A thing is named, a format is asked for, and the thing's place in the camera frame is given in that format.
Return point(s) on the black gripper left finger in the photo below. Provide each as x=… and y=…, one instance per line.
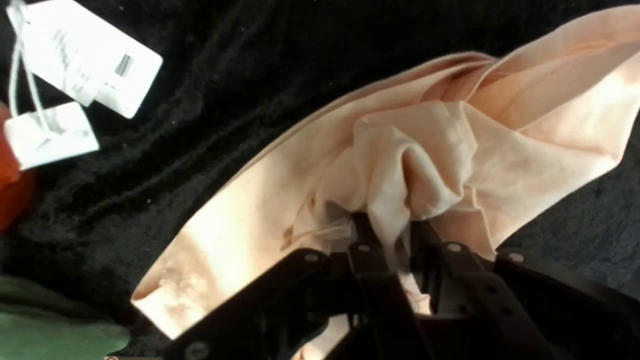
x=381, y=307

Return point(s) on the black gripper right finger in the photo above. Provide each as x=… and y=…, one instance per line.
x=493, y=313

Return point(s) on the peach white t-shirt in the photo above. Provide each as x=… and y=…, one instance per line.
x=466, y=132

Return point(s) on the small white paper tag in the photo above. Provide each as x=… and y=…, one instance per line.
x=52, y=136

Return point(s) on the large white paper tag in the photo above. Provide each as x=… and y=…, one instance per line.
x=87, y=46

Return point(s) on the black table cloth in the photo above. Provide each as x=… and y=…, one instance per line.
x=233, y=80

